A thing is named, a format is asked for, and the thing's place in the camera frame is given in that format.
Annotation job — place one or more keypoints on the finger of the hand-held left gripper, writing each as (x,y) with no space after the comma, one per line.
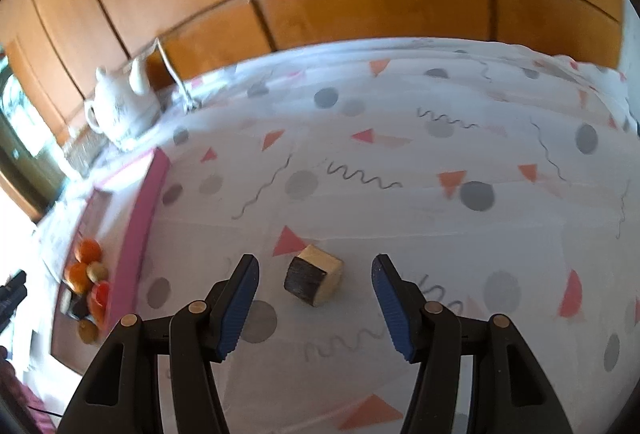
(10,296)

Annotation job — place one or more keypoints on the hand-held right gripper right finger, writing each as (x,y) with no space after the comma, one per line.
(395,314)

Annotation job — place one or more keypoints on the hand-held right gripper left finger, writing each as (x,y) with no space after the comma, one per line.
(240,309)

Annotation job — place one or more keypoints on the orange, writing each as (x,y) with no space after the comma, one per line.
(87,250)
(77,277)

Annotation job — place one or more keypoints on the cut dark wood block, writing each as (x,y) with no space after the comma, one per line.
(307,281)

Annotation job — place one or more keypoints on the yellow potato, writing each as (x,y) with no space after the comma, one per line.
(97,271)
(87,331)

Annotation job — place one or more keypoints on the red tomato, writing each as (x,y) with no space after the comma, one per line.
(101,294)

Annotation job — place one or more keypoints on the pink-rimmed tray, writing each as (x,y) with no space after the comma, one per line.
(140,224)

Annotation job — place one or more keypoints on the red patterned cloth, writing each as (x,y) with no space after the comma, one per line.
(25,401)

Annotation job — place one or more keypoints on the window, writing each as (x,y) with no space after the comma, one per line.
(25,154)

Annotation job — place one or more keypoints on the glass dish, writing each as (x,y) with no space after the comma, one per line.
(82,154)

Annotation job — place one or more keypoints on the white ceramic electric kettle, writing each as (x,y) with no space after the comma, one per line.
(120,109)

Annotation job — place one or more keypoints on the wooden wardrobe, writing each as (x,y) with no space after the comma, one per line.
(350,4)

